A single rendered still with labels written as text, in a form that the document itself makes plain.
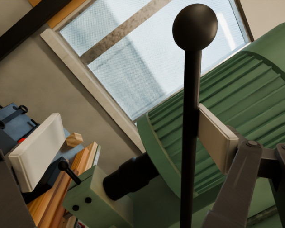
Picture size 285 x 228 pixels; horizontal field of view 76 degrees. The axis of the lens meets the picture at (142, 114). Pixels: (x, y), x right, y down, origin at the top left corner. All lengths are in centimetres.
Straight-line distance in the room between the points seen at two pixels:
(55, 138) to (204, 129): 13
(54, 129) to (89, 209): 25
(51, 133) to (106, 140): 167
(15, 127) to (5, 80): 144
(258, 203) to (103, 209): 28
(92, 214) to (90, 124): 141
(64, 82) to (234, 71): 149
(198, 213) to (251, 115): 19
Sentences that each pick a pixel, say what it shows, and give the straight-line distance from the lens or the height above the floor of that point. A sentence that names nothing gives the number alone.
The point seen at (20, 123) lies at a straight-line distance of 44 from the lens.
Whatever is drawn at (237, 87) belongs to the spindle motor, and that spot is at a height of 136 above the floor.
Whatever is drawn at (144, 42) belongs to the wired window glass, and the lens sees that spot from 164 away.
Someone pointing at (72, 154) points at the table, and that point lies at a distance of 68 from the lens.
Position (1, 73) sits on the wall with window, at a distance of 185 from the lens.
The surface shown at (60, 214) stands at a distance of 47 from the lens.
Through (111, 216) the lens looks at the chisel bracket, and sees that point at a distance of 41.
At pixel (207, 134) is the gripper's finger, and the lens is 16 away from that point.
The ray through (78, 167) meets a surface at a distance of 60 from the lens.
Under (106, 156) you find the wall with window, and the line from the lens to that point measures 195.
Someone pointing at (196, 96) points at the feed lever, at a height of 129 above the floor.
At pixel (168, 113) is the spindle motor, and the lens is 30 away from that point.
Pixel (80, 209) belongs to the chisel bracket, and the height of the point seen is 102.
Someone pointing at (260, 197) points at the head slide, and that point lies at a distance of 41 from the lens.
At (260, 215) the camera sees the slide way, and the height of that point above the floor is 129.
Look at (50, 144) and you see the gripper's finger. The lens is 17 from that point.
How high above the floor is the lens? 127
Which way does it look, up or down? 9 degrees down
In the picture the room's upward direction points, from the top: 56 degrees clockwise
